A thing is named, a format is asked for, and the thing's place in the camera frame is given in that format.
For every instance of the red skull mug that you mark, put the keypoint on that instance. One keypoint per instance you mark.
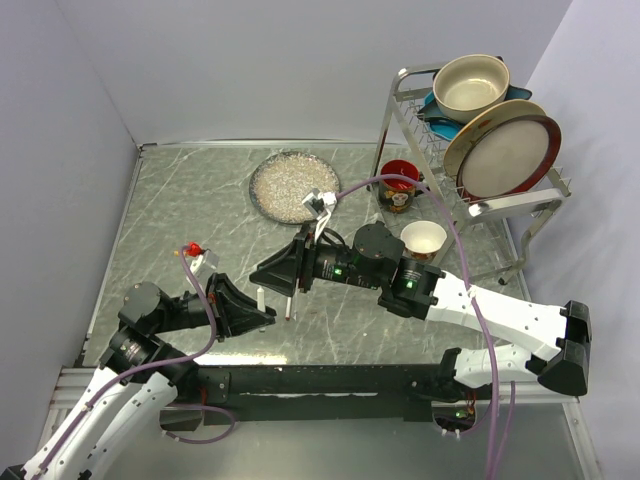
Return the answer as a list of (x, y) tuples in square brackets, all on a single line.
[(396, 195)]

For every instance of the white pen green tip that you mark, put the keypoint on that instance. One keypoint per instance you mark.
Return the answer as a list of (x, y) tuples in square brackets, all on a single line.
[(260, 299)]

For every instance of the small white cup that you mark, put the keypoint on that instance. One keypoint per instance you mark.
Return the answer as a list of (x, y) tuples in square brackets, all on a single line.
[(423, 239)]

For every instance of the beige dinner plate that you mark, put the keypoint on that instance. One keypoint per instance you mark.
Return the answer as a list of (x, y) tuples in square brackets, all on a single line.
[(480, 125)]

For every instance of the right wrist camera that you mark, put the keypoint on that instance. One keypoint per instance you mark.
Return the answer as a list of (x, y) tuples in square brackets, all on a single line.
[(321, 205)]

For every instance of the red rimmed plate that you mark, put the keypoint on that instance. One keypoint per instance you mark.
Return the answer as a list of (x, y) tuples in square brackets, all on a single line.
[(510, 158)]

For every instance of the large beige bowl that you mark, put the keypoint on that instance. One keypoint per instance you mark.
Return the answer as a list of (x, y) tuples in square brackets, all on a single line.
[(467, 86)]

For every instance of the speckled round plate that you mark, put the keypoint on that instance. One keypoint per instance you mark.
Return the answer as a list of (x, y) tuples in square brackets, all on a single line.
[(279, 184)]

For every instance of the blue dish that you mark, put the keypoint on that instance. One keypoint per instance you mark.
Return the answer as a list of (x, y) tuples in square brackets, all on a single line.
[(446, 128)]

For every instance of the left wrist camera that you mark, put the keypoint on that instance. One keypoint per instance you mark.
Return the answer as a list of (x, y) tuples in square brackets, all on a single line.
[(202, 263)]

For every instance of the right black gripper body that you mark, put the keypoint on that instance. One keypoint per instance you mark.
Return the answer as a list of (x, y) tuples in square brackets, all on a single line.
[(310, 261)]

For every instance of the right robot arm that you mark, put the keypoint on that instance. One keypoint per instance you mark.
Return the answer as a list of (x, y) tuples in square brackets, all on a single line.
[(548, 344)]

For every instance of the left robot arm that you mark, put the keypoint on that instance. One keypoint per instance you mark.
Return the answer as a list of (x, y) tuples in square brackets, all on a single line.
[(139, 375)]

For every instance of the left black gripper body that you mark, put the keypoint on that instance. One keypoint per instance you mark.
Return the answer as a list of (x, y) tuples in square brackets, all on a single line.
[(223, 311)]

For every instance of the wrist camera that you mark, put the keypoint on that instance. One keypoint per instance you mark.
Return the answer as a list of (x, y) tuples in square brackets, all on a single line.
[(202, 263), (321, 205)]

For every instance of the white pen red tip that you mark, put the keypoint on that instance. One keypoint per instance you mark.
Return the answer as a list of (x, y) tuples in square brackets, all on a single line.
[(289, 310)]

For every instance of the black base beam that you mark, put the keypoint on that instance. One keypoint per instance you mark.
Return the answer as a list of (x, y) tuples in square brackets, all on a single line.
[(328, 392)]

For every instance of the metal dish rack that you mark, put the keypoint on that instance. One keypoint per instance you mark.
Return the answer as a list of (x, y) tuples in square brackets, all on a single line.
[(502, 227)]

